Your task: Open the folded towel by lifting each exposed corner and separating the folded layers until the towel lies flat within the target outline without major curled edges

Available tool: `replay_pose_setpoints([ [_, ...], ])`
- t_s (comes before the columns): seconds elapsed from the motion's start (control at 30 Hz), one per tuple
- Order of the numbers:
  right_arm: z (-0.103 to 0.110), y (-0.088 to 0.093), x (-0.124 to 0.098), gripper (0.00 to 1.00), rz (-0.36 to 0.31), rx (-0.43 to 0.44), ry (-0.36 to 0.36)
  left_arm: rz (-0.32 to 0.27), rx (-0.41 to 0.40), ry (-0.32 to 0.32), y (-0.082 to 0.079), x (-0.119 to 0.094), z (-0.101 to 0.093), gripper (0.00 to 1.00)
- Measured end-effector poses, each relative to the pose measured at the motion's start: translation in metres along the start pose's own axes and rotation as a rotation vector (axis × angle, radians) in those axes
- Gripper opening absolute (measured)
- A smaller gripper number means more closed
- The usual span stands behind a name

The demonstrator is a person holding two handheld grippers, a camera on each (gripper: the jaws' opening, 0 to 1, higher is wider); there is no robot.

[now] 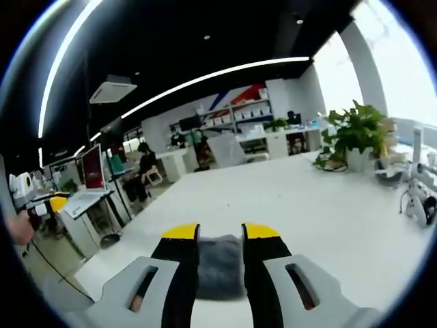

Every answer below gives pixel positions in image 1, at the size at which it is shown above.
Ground grey towel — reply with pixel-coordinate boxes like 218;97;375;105
197;234;248;302

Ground open laptop with red screen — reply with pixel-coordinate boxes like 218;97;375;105
70;143;113;202

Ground person's left hand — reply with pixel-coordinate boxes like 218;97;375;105
6;208;36;245

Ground white standing desk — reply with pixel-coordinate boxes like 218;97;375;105
62;188;133;256

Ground white folding chair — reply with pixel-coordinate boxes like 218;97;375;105
143;165;163;187

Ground ceiling air conditioner unit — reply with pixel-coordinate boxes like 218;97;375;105
89;74;138;105

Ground white tilted chair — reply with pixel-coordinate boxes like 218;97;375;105
206;132;271;169

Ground white counter desk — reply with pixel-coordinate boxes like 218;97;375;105
235;123;330;159

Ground long linear ceiling light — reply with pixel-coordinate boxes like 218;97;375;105
37;0;104;139
120;55;312;120

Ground small green plant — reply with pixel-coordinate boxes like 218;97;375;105
263;117;290;133

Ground black monitor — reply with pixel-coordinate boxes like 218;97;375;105
178;115;203;133

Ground green plant in white pot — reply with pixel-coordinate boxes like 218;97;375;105
312;99;399;173

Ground white shelf with storage boxes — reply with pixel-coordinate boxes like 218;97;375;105
195;85;274;135

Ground black cable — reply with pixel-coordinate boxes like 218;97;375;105
29;235;95;303

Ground white upright post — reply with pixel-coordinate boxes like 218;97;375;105
410;125;425;174

